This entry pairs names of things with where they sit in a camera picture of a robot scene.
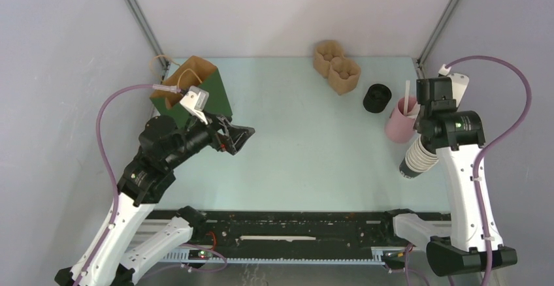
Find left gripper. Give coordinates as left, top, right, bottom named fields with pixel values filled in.
left=167, top=106, right=255, bottom=168

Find green paper bag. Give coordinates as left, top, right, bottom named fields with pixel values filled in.
left=150, top=56, right=233, bottom=128

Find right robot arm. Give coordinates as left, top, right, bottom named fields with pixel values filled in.
left=380, top=77, right=517, bottom=276

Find single white straw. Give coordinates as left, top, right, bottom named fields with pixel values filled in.
left=402, top=80, right=411, bottom=117

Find pink straw holder cup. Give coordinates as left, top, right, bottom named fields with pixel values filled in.
left=384, top=97, right=416, bottom=144

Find stack of black lids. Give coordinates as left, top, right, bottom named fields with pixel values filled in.
left=363, top=84, right=392, bottom=114

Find stack of paper cups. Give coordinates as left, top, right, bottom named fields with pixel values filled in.
left=399, top=136, right=439, bottom=179

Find stacked brown cup carriers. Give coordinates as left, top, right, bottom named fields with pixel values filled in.
left=313, top=40, right=362, bottom=95

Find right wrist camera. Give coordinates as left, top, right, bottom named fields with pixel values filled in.
left=438, top=64, right=469, bottom=107

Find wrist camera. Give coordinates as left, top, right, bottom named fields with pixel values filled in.
left=438, top=64, right=469, bottom=107
left=179, top=86, right=209, bottom=125

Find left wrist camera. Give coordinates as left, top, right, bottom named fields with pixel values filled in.
left=179, top=86, right=209, bottom=125

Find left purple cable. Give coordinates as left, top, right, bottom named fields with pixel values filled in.
left=69, top=84, right=183, bottom=286

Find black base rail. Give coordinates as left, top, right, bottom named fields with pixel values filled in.
left=190, top=210, right=407, bottom=264

